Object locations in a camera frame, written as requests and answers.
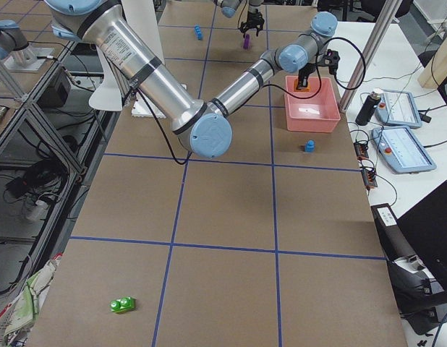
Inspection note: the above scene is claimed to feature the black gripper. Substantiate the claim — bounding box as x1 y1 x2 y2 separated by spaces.
239 12 264 38
295 49 340 90

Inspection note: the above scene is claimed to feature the orange block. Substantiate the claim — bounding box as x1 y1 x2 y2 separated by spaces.
294 80 310 93

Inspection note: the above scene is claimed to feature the purple block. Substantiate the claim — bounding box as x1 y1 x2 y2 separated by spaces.
242 34 250 50

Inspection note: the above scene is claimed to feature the small blue block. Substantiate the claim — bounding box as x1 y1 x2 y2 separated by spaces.
304 140 315 153

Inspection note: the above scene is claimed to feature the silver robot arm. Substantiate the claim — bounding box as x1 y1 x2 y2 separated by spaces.
47 1 338 158
213 0 265 35

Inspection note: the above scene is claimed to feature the pink plastic box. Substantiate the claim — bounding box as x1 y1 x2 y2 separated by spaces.
284 75 341 133

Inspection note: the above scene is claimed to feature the long blue studded block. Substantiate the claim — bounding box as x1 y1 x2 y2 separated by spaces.
194 25 203 40

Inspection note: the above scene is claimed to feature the black bottle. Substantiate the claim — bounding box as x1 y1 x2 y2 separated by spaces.
355 88 383 126

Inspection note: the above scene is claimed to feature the upper orange connector board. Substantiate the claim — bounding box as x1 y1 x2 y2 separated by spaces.
354 141 370 160

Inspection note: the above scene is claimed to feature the orange connector board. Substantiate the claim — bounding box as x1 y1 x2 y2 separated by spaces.
361 166 378 191
354 141 370 160

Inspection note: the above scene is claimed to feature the upper teach pendant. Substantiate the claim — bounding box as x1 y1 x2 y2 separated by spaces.
370 88 422 129

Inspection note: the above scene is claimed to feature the teach pendant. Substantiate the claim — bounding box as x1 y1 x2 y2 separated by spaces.
370 88 422 129
371 126 437 174

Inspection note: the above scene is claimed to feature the lower teach pendant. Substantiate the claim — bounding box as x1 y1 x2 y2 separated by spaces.
371 126 437 174

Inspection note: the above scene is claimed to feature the lower orange connector board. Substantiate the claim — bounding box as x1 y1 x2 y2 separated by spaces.
361 166 378 191

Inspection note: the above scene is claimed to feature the black laptop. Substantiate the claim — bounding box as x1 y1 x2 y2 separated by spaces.
398 180 447 290

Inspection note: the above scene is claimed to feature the black printer device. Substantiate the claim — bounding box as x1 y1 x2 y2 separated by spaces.
371 204 447 335

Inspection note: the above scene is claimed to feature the green double block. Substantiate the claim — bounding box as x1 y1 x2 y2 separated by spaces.
110 296 136 314

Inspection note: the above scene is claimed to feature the crumpled cloth bag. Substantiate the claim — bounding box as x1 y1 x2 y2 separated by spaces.
0 253 63 346

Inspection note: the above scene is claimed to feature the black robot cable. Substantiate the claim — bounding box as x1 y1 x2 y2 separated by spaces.
136 36 367 166

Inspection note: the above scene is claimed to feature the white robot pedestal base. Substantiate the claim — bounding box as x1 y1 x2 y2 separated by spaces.
89 0 187 119

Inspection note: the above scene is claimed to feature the aluminium frame post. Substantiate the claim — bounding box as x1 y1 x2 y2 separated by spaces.
339 0 403 113

